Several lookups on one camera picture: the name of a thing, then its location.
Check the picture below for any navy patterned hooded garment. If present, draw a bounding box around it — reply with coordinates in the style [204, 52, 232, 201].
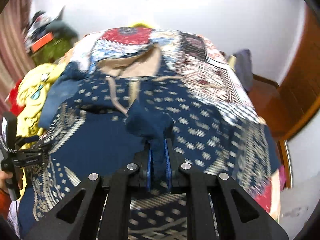
[18, 63, 280, 239]

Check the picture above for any person's left hand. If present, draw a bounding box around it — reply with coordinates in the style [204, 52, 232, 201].
[0, 168, 23, 194]

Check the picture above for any red garment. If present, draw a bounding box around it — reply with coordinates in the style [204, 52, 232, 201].
[5, 79, 25, 116]

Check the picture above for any yellow cartoon blanket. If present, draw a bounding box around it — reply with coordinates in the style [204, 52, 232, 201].
[16, 63, 67, 137]

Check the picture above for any white heart wardrobe door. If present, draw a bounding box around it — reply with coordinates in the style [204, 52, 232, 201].
[280, 113, 319, 239]

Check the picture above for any striped brown curtain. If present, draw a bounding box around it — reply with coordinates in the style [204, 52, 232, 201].
[1, 0, 35, 113]

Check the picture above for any orange box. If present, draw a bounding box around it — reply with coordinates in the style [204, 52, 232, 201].
[31, 33, 54, 53]

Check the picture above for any grey plush toy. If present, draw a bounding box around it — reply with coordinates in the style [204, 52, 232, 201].
[46, 21, 78, 39]

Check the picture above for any brown wooden door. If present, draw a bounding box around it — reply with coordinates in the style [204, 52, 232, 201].
[276, 7, 319, 140]

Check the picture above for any grey bag by bed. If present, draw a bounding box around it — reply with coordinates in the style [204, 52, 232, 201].
[233, 49, 253, 93]

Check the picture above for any yellow foam bed headrest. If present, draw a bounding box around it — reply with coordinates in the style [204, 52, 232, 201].
[131, 23, 152, 29]

